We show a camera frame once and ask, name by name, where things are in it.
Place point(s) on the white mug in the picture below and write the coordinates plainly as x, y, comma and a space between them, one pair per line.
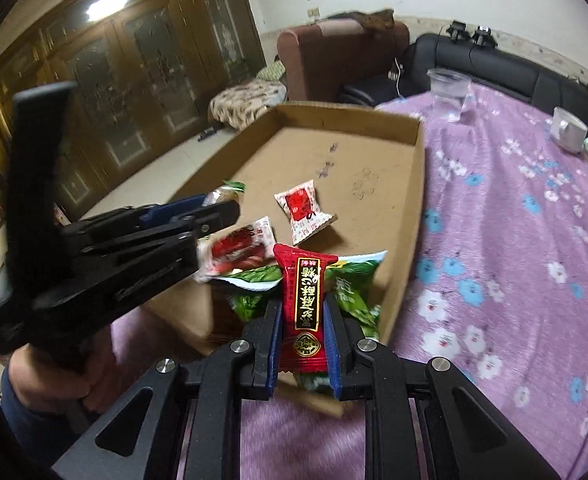
566, 130

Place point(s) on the black leather sofa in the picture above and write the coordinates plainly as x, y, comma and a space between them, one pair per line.
504, 65

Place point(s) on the cardboard box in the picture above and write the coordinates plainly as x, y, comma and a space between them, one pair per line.
324, 160

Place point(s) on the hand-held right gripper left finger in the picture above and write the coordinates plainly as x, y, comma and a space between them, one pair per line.
273, 350

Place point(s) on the person's left forearm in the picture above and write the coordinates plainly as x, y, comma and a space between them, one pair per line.
48, 390

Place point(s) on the black device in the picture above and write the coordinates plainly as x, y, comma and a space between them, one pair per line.
484, 36
455, 31

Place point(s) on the patterned blanket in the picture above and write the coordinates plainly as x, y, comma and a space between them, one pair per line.
244, 102

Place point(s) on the brown armchair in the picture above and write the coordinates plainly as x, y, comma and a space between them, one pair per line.
334, 60

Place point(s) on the clear plastic cup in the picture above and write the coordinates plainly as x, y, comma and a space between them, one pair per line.
449, 92

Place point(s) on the wall socket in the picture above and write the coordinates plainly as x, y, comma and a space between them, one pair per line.
314, 12

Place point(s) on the purple floral tablecloth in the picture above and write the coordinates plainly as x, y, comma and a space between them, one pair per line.
499, 260

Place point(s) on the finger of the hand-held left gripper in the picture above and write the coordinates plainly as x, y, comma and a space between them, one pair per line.
173, 212
143, 255

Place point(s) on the white red snack packet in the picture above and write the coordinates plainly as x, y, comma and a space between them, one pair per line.
301, 210
239, 255

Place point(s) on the black slipper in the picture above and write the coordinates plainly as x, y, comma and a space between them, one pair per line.
207, 135

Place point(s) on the brown cloth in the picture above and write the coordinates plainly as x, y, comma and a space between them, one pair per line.
376, 20

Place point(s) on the green clear snack packet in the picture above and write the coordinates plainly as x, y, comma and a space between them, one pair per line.
226, 192

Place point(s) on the green cushion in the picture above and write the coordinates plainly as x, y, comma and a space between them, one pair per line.
272, 71

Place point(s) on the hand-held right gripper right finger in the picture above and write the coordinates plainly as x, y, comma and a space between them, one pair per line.
335, 360

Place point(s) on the wooden glass door cabinet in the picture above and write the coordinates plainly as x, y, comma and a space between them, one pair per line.
138, 85

